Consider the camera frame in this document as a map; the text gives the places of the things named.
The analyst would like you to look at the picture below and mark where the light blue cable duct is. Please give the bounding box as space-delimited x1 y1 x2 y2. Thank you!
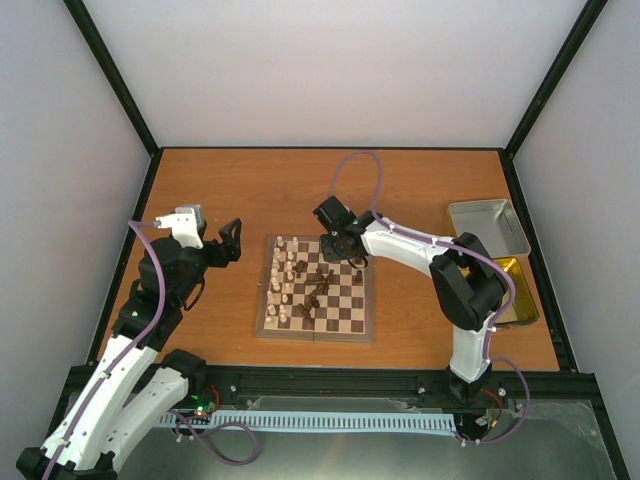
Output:
152 409 459 435

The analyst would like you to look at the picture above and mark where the wooden folding chess board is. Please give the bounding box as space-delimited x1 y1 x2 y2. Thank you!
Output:
254 236 375 343

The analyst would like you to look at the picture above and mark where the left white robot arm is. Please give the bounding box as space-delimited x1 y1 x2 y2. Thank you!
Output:
16 205 242 479

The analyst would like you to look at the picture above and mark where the row of white chess pieces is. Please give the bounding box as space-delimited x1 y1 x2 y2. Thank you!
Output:
261 235 300 330

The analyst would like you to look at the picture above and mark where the purple cable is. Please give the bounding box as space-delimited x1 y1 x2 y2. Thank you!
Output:
39 219 169 480
327 151 532 448

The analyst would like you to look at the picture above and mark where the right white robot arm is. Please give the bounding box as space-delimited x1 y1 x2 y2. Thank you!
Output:
313 196 514 405

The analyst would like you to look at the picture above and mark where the gold tin box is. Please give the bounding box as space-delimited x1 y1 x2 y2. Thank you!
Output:
495 258 539 330

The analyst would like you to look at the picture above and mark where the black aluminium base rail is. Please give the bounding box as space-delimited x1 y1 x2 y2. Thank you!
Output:
64 363 599 416

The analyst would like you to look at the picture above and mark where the pile of dark chess pieces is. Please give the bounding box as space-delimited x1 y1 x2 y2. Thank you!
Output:
292 266 335 325

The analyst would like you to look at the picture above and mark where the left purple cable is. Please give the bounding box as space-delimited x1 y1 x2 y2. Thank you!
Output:
39 219 169 480

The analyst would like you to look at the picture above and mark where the silver tin lid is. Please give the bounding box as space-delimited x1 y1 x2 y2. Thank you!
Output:
447 199 531 258

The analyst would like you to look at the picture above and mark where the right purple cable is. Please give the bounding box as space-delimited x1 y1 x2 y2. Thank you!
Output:
327 151 532 448

